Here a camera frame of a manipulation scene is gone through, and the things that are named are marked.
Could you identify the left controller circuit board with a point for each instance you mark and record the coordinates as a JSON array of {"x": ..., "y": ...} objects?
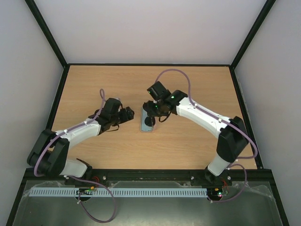
[{"x": 85, "y": 189}]

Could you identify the right controller circuit board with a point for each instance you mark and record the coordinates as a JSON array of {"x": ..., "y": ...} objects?
[{"x": 218, "y": 192}]

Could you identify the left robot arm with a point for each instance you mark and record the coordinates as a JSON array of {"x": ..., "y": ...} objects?
[{"x": 48, "y": 157}]

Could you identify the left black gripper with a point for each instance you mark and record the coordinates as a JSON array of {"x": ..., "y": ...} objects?
[{"x": 125, "y": 117}]

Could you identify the light blue slotted cable duct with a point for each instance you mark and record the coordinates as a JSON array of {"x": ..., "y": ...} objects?
[{"x": 119, "y": 192}]

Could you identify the pink glasses case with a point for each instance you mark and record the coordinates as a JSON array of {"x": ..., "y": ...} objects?
[{"x": 143, "y": 127}]

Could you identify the black round sunglasses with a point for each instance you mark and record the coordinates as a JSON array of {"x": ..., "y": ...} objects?
[{"x": 150, "y": 121}]

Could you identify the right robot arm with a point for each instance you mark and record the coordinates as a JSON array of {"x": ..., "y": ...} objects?
[{"x": 230, "y": 133}]

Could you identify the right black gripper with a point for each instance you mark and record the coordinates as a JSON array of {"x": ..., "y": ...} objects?
[{"x": 149, "y": 109}]

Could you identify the controller circuit board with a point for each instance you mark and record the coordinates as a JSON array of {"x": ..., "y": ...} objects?
[
  {"x": 218, "y": 192},
  {"x": 85, "y": 189}
]

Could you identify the black aluminium frame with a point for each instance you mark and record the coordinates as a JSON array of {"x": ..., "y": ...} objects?
[{"x": 260, "y": 174}]

